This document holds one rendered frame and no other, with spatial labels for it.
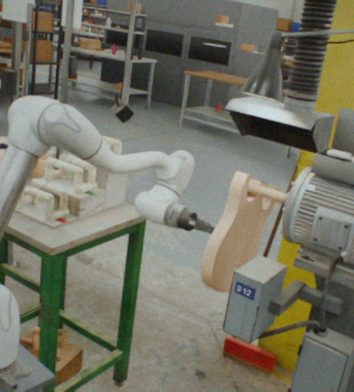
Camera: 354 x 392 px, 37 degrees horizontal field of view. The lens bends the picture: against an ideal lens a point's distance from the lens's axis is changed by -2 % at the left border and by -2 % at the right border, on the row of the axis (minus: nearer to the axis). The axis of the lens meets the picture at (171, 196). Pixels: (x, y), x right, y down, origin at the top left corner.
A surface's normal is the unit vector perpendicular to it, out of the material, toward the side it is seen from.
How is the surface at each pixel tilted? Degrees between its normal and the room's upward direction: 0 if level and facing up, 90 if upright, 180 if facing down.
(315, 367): 90
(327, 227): 90
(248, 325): 90
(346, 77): 90
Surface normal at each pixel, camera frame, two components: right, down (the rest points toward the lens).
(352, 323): -0.57, 0.20
